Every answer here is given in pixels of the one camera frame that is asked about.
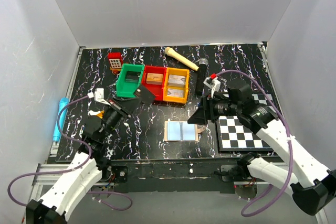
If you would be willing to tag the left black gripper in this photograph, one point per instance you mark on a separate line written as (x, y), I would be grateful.
(121, 108)

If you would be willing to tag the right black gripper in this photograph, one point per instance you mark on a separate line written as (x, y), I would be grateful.
(207, 107)

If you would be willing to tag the black VIP card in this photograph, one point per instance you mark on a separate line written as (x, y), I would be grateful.
(145, 95)

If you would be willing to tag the blue plastic card sleeves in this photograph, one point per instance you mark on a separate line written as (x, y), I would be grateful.
(181, 131)

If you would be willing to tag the beige leather card holder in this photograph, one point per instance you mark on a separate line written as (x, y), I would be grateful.
(182, 131)

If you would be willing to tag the white diamond card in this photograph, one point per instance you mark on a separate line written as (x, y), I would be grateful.
(176, 93)

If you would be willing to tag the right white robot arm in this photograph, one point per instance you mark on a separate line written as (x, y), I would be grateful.
(310, 183)

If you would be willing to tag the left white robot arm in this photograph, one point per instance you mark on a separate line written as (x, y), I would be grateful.
(88, 167)

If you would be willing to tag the card box in red bin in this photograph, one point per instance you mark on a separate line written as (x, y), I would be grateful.
(154, 78)

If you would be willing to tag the card box in yellow bin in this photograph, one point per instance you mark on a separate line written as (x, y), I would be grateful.
(176, 80)

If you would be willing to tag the green plastic bin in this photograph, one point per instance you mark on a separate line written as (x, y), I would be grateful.
(129, 80)

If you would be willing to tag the yellow green toy block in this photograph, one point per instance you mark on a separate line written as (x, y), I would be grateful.
(96, 113)

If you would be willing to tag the red plastic bin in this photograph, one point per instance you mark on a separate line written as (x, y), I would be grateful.
(157, 90)

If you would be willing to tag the yellow plastic bin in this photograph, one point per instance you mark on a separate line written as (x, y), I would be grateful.
(181, 72)

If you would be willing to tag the black white chessboard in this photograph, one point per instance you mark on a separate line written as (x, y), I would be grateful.
(234, 137)

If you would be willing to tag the red toy block building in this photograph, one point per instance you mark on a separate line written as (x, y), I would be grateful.
(116, 62)

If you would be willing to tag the black microphone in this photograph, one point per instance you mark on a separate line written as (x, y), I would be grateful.
(201, 75)

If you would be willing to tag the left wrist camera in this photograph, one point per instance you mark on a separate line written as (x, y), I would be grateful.
(98, 96)

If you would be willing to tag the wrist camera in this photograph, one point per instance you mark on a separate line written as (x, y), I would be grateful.
(213, 83)
(98, 96)

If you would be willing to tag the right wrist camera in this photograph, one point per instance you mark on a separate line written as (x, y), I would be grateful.
(213, 83)

